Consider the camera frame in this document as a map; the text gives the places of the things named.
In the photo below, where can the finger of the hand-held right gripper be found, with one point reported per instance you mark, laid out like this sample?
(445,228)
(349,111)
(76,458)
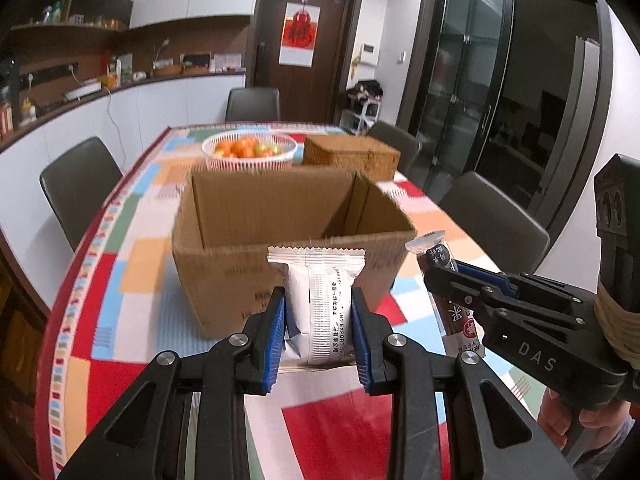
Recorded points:
(450,280)
(490,277)

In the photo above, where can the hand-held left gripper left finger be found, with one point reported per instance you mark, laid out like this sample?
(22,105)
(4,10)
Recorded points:
(277,340)

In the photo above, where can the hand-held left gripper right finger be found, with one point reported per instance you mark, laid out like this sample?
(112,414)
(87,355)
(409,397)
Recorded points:
(361,340)

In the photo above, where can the brown sausage stick packet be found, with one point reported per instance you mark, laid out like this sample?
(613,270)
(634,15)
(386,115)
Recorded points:
(432,252)

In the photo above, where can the silver snack packet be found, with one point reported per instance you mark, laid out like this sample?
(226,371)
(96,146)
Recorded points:
(325,300)

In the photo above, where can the cardboard box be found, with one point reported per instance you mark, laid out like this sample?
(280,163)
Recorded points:
(225,270)

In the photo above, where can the person's right hand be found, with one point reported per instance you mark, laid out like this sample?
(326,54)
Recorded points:
(552,415)

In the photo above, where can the dark grey dining chair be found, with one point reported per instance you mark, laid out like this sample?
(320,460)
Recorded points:
(395,135)
(490,215)
(80,185)
(252,105)

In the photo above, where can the brown wicker box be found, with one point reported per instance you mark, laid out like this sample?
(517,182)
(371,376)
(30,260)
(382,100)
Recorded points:
(350,160)

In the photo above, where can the colourful patchwork tablecloth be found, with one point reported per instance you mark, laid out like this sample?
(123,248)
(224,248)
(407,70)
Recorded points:
(125,270)

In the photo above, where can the grey sliding door panel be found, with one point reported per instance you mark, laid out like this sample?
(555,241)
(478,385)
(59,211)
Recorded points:
(570,125)

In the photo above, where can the white plastic fruit basket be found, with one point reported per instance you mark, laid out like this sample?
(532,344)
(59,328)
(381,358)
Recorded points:
(250,164)

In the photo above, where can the white trolley rack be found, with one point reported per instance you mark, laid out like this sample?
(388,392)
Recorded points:
(360,117)

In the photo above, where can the pile of orange fruits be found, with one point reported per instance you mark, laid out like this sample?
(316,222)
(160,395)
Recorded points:
(242,147)

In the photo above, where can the black bag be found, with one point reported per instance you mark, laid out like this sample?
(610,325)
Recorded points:
(365,90)

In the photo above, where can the black framed glass door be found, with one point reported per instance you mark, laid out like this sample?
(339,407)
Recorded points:
(465,60)

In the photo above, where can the white intercom panel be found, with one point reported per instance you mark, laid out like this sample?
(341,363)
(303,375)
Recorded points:
(368,55)

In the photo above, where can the dark brown door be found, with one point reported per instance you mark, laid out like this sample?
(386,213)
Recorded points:
(270,90)

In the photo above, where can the white counter cabinet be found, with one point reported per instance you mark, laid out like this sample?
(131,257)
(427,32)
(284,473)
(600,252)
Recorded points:
(150,110)

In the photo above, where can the black tablet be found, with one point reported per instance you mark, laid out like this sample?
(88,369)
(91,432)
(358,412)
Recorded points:
(195,62)

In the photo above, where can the wicker tray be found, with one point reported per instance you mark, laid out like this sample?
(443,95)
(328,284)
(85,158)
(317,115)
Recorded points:
(166,70)

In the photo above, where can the white desk lamp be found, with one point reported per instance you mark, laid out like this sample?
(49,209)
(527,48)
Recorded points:
(159,55)

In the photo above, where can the yellow box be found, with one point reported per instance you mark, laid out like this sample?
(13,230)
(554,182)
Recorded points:
(109,81)

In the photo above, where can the white round appliance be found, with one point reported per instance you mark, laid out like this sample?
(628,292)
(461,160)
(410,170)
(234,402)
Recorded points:
(82,90)

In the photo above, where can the red and white wall calendar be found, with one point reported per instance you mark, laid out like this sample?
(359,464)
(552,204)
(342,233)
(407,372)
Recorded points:
(299,35)

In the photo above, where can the wooden wall shelf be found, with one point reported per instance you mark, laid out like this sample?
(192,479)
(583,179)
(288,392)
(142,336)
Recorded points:
(65,26)

